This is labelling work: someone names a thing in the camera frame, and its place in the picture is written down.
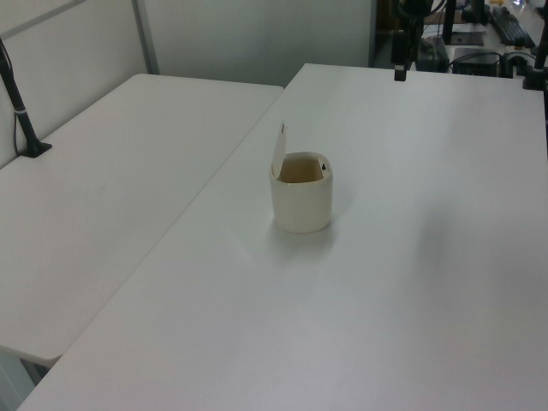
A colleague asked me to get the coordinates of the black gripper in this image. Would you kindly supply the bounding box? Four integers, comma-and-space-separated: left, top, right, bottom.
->
391, 30, 416, 83

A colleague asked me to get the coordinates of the cream trash bin lid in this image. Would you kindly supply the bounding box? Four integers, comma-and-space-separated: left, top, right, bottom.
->
271, 121, 290, 180

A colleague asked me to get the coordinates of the cream plastic trash bin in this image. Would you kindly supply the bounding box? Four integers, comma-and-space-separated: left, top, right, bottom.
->
269, 151, 335, 235

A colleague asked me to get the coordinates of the black monitor stand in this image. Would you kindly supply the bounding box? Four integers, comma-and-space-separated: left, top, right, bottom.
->
442, 0, 458, 45

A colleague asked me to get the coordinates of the black desk mat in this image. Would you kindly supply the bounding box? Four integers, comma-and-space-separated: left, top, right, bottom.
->
449, 33, 485, 46

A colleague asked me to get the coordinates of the black electronics box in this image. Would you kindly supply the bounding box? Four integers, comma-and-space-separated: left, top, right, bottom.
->
451, 46, 503, 76

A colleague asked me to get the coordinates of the black keyboard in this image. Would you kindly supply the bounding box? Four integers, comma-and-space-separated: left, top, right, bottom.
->
487, 4, 537, 47

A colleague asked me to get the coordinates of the black clamp stand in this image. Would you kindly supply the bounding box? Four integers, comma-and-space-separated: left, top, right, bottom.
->
521, 23, 548, 92

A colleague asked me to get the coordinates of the grey metal partition post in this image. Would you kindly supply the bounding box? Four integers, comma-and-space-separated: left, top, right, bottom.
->
131, 0, 160, 76

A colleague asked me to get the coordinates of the black camera stand pole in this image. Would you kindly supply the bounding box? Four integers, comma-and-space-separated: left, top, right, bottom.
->
0, 36, 53, 158

